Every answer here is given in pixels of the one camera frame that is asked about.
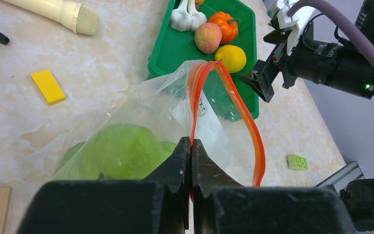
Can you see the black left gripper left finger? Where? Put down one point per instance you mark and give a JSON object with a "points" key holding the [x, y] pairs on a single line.
{"points": [[157, 204]]}

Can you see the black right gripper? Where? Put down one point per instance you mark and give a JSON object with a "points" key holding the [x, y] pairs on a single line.
{"points": [[340, 67]]}

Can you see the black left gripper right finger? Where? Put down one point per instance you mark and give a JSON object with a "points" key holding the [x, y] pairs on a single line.
{"points": [[223, 206]]}

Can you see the yellow lemon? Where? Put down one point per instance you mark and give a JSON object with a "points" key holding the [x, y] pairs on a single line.
{"points": [[233, 56]]}

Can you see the green lime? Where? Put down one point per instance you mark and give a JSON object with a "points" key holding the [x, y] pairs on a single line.
{"points": [[167, 149]]}

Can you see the orange mini pumpkin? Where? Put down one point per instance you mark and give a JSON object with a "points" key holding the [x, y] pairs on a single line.
{"points": [[227, 24]]}

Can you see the green apple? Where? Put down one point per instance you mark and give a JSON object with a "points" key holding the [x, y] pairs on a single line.
{"points": [[126, 151]]}

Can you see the peach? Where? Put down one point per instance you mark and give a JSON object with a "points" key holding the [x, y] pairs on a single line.
{"points": [[208, 37]]}

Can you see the clear zip bag orange zipper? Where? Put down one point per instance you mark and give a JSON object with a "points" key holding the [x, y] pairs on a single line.
{"points": [[175, 106]]}

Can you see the green plastic tray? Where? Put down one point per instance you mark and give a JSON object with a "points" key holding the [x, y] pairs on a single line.
{"points": [[172, 48]]}

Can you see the white garlic bulbs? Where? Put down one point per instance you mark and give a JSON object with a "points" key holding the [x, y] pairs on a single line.
{"points": [[186, 17]]}

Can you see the green cabbage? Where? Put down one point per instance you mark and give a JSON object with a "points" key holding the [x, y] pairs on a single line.
{"points": [[76, 165]]}

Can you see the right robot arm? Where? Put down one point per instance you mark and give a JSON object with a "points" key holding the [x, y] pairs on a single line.
{"points": [[360, 34]]}

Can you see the green toy brick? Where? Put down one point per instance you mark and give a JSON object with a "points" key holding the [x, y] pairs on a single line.
{"points": [[297, 163]]}

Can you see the red apple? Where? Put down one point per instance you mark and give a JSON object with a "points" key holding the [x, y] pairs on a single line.
{"points": [[198, 3]]}

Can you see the yellow block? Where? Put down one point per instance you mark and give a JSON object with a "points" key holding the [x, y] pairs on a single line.
{"points": [[48, 87]]}

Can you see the cream toy microphone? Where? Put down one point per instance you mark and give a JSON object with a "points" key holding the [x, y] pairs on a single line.
{"points": [[73, 15]]}

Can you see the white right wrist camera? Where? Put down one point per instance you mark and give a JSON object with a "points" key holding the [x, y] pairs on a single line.
{"points": [[295, 23]]}

